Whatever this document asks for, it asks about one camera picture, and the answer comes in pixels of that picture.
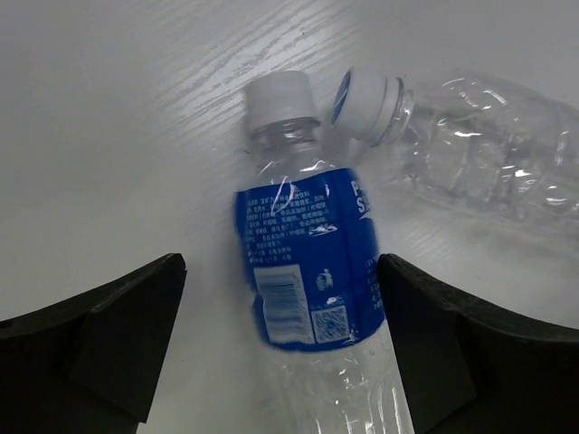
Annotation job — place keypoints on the blue label clear bottle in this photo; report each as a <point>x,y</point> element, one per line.
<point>310,254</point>

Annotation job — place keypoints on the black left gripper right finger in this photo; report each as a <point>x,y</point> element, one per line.
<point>469,366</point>

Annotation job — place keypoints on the large clear ribbed bottle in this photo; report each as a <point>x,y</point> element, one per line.
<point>467,141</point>

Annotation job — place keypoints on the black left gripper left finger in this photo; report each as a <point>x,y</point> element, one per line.
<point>91,363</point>

